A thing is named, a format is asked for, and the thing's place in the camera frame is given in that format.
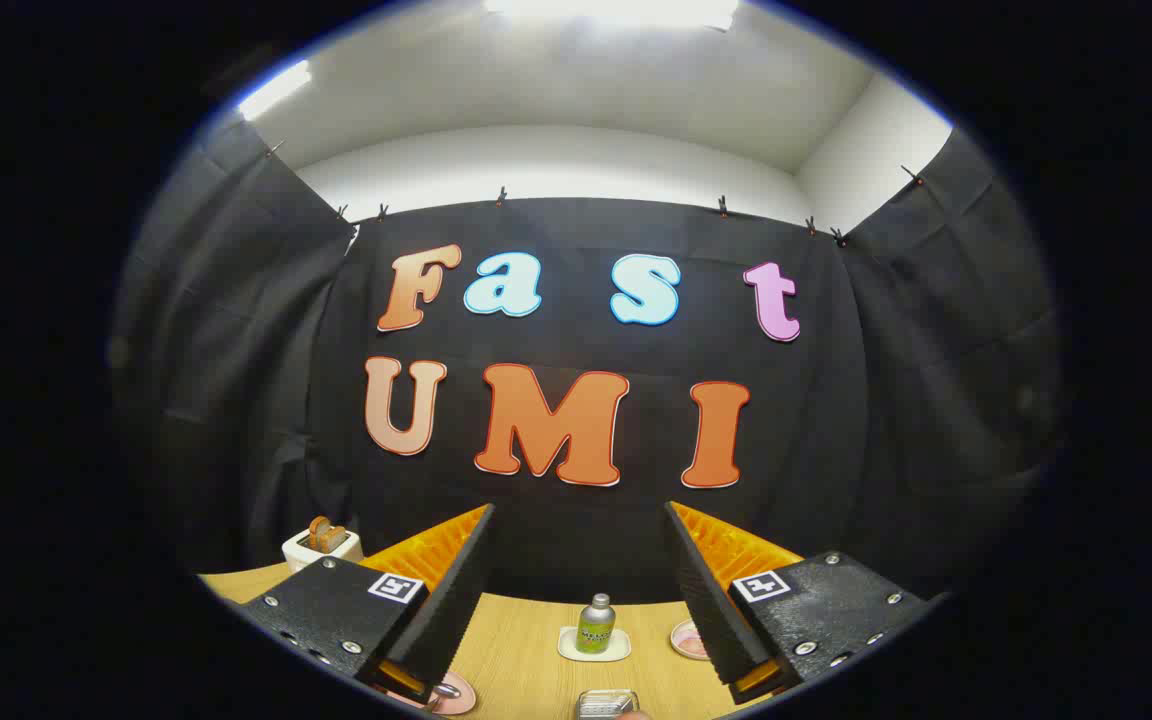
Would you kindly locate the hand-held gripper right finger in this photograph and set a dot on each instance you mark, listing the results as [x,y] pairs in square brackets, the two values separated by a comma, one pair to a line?
[706,600]

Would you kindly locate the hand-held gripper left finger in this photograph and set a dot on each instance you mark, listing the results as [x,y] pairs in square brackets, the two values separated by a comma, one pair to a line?
[456,600]

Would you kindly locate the white oval dish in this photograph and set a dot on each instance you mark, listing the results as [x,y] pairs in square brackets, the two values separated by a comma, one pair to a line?
[684,640]

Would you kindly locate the pink round plate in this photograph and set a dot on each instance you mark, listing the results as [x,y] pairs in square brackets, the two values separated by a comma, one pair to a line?
[463,697]

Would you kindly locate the green soda bottle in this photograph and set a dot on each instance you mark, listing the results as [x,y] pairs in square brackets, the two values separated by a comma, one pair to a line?
[596,628]

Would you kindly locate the white square coaster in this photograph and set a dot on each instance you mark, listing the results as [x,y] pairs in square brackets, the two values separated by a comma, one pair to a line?
[568,648]

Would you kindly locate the black backdrop cloth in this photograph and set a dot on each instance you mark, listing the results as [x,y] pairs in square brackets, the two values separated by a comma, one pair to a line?
[586,540]

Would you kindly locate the brown toast slice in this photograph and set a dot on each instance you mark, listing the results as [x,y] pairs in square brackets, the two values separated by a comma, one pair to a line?
[324,536]

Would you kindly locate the white toaster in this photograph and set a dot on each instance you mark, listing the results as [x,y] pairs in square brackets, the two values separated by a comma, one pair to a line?
[304,552]

